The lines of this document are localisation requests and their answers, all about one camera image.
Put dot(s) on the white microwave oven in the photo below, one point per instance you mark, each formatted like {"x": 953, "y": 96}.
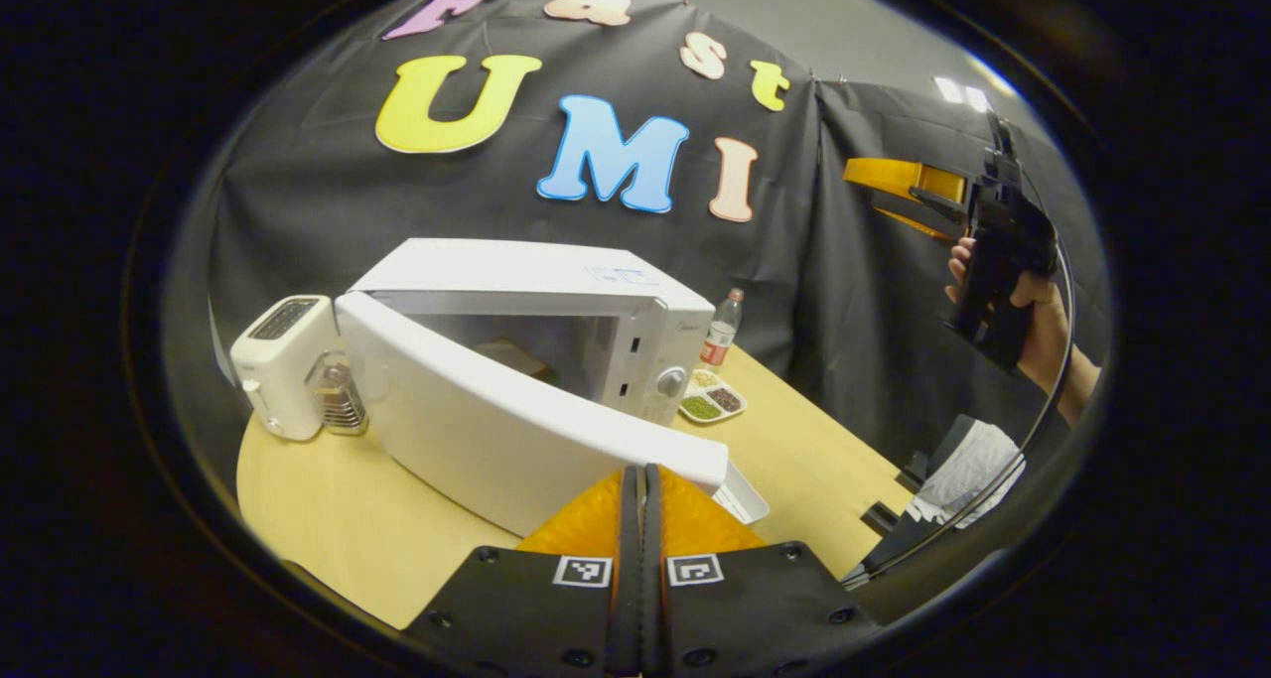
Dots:
{"x": 477, "y": 430}

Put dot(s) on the white rectangular dish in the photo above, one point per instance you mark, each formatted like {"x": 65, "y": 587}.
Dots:
{"x": 745, "y": 504}

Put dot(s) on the red label plastic bottle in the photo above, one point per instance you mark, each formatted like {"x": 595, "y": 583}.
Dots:
{"x": 720, "y": 345}

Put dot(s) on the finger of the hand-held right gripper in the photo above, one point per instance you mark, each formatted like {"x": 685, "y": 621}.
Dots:
{"x": 918, "y": 211}
{"x": 894, "y": 174}

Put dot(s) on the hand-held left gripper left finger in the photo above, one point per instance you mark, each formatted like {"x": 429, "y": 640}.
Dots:
{"x": 628, "y": 599}

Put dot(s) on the black backdrop cloth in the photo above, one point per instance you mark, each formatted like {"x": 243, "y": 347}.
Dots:
{"x": 844, "y": 311}

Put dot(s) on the black chair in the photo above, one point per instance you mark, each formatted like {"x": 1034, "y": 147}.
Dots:
{"x": 879, "y": 516}

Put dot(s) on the sectioned tray of grains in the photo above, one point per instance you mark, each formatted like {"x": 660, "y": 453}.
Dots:
{"x": 701, "y": 407}

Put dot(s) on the ceiling light panel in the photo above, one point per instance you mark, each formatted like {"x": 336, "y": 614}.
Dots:
{"x": 961, "y": 92}

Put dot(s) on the glass jar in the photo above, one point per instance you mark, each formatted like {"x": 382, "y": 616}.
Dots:
{"x": 343, "y": 400}

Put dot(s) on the white toaster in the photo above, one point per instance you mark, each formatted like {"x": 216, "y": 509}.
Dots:
{"x": 283, "y": 370}

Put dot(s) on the white cloth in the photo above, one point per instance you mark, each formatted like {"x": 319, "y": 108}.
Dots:
{"x": 968, "y": 470}

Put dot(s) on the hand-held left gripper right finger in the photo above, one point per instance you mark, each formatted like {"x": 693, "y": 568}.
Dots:
{"x": 655, "y": 599}

